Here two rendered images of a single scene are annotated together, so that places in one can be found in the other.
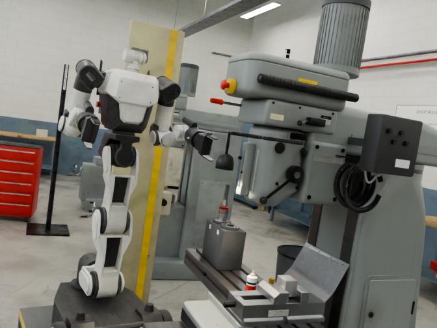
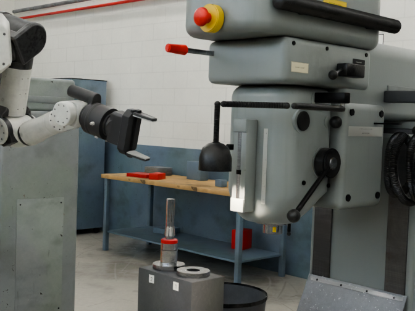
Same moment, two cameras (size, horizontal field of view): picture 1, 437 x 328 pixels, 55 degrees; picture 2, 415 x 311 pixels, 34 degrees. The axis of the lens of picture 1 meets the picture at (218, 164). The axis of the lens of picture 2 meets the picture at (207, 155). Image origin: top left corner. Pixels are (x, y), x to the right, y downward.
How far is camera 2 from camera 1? 58 cm
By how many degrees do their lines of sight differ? 20
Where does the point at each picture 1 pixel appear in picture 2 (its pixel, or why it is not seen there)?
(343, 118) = (377, 60)
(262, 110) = (274, 58)
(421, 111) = not seen: hidden behind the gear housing
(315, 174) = (352, 158)
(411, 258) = not seen: outside the picture
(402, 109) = not seen: hidden behind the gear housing
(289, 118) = (315, 68)
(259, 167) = (273, 159)
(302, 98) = (330, 32)
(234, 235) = (207, 286)
